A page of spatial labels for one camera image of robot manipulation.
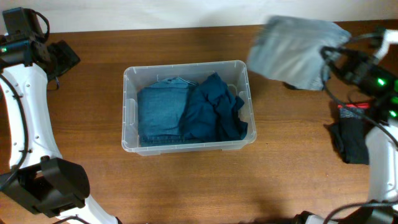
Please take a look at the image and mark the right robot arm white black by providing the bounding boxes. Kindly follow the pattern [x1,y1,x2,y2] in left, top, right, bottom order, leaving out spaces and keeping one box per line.
[292,29,397,223]

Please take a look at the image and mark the teal blue shirt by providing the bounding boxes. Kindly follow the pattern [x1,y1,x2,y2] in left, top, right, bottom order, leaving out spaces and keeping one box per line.
[182,73,248,142]

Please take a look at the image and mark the dark blue jeans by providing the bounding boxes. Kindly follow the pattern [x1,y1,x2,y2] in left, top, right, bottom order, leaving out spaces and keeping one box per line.
[137,77,201,147]

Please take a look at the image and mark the clear plastic storage container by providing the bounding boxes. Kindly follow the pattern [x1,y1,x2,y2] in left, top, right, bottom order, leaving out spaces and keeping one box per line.
[121,60,257,156]

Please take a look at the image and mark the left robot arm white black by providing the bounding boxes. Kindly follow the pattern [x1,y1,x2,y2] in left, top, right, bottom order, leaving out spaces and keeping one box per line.
[1,40,120,223]

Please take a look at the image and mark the light blue jeans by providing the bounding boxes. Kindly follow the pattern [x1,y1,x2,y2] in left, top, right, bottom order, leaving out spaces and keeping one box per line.
[247,16,351,91]

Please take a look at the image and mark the black shorts red waistband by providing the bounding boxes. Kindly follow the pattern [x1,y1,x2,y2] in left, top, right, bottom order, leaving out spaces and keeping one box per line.
[327,103,369,165]

